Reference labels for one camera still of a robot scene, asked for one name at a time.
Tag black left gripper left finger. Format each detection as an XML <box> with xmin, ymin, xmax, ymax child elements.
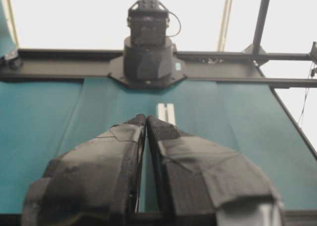
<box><xmin>21</xmin><ymin>114</ymin><xmax>146</xmax><ymax>226</ymax></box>

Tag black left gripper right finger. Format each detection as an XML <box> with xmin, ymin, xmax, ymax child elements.
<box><xmin>147</xmin><ymin>116</ymin><xmax>285</xmax><ymax>226</ymax></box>

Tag silver aluminium extrusion rail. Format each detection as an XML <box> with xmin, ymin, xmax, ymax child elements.
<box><xmin>157</xmin><ymin>103</ymin><xmax>176</xmax><ymax>125</ymax></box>

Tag teal table mat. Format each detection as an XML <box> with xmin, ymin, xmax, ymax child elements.
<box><xmin>0</xmin><ymin>0</ymin><xmax>317</xmax><ymax>213</ymax></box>

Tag black table frame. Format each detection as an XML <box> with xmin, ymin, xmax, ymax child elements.
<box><xmin>0</xmin><ymin>0</ymin><xmax>317</xmax><ymax>226</ymax></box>

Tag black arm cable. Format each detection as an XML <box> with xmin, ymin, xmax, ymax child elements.
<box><xmin>165</xmin><ymin>11</ymin><xmax>181</xmax><ymax>38</ymax></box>

